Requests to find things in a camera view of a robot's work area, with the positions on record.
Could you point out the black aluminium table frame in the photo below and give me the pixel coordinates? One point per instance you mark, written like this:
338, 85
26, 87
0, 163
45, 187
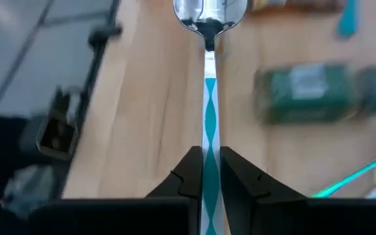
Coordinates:
104, 36

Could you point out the Spanish saffron jar cork lid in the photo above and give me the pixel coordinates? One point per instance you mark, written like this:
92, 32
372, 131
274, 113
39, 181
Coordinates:
295, 5

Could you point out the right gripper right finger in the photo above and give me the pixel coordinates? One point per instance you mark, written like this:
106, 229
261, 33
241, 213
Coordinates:
273, 215

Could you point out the green-lidded herb jar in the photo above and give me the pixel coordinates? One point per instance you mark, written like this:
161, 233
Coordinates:
312, 98

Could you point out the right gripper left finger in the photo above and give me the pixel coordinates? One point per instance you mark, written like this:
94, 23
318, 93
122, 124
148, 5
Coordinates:
175, 215

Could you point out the teal plastic spoon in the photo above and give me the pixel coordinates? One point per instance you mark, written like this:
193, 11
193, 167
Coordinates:
348, 19

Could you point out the grey square metal bracket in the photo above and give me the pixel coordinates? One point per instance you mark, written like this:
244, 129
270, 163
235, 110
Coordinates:
57, 137

